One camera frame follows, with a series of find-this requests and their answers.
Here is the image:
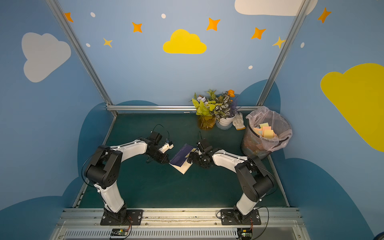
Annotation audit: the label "purple covered book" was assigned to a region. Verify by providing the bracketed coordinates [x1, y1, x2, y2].
[169, 144, 197, 175]

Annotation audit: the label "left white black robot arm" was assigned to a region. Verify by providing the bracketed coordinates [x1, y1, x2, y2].
[84, 139, 174, 214]

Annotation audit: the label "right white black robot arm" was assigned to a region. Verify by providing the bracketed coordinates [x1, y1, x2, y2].
[187, 150, 276, 222]

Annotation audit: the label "discarded sticky notes in bin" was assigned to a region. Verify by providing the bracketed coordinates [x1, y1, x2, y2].
[253, 123, 278, 139]

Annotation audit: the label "black mesh trash bin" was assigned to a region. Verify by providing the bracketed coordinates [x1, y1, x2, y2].
[241, 113, 288, 159]

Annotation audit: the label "white work glove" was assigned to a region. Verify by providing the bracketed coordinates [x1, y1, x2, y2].
[233, 113, 246, 131]

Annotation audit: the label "green plant in amber vase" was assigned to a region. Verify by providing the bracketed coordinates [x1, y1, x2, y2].
[192, 90, 218, 131]

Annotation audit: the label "patterned plant in white pot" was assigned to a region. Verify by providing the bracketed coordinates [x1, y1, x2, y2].
[214, 90, 238, 130]

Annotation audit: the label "translucent plastic bin liner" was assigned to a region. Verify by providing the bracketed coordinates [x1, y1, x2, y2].
[244, 107, 293, 152]

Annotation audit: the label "right circuit board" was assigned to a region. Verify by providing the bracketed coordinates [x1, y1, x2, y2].
[237, 228, 253, 240]

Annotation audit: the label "circuit board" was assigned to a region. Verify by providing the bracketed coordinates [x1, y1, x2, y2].
[237, 228, 253, 240]
[110, 228, 129, 239]

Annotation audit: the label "left circuit board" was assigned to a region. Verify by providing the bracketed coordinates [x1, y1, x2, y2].
[110, 228, 129, 239]

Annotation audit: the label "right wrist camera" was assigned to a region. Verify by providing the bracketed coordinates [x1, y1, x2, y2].
[197, 139, 213, 154]

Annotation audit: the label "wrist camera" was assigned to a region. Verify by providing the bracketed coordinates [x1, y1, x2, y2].
[197, 139, 213, 154]
[159, 141, 174, 154]

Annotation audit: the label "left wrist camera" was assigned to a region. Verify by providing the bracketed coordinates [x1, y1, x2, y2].
[159, 141, 174, 154]

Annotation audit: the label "aluminium frame back bar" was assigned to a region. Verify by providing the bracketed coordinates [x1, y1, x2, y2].
[106, 104, 262, 114]

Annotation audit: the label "aluminium frame left post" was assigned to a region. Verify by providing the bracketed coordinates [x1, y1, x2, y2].
[46, 0, 113, 107]

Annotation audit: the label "aluminium frame post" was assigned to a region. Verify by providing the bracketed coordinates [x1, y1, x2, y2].
[256, 0, 317, 107]
[46, 0, 113, 107]

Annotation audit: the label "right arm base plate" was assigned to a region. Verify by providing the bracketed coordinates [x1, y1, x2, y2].
[217, 209, 262, 226]

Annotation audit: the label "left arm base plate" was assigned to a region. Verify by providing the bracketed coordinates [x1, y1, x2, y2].
[100, 209, 144, 226]

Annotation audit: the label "aluminium front rail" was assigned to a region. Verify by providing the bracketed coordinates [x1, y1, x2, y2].
[50, 207, 310, 240]

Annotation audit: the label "aluminium frame right post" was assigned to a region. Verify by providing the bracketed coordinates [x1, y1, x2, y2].
[256, 0, 317, 107]

